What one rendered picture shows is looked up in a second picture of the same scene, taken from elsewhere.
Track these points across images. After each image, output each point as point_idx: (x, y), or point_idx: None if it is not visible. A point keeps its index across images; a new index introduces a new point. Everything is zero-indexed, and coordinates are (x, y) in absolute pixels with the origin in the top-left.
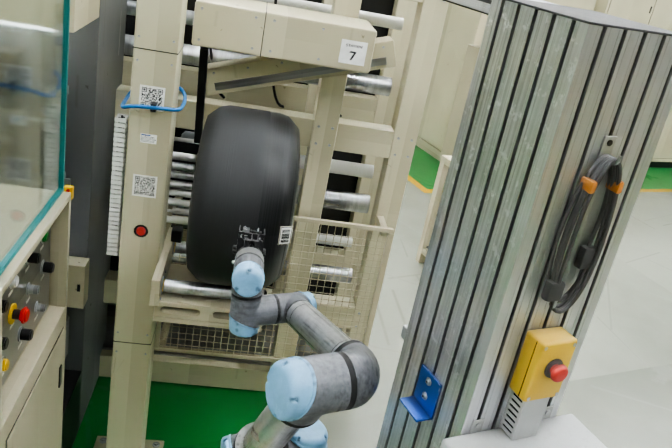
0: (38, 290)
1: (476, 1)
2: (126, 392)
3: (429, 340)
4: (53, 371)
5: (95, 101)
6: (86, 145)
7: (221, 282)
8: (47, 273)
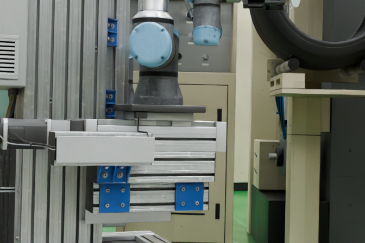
0: (189, 34)
1: None
2: (287, 182)
3: None
4: (205, 101)
5: None
6: (332, 5)
7: (271, 48)
8: (226, 47)
